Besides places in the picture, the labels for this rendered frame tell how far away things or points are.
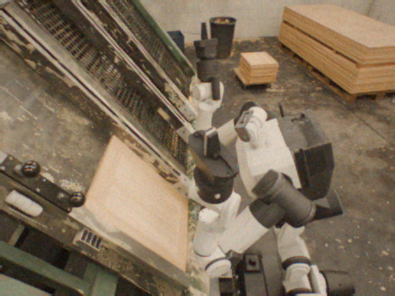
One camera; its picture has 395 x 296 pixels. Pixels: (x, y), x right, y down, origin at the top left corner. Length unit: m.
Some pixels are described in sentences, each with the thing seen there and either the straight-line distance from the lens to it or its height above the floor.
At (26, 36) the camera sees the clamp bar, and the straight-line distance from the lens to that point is 1.06.
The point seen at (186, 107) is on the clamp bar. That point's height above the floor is 1.00.
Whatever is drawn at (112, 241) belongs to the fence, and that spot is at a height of 1.21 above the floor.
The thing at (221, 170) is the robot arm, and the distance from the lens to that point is 0.50.
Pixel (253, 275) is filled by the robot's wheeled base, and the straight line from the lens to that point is 1.95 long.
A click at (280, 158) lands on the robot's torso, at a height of 1.36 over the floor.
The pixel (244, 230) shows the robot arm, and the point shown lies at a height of 1.24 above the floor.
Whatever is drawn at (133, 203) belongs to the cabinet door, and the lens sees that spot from 1.03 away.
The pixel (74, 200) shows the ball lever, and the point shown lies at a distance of 0.69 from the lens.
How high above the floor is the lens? 1.91
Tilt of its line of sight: 39 degrees down
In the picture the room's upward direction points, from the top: straight up
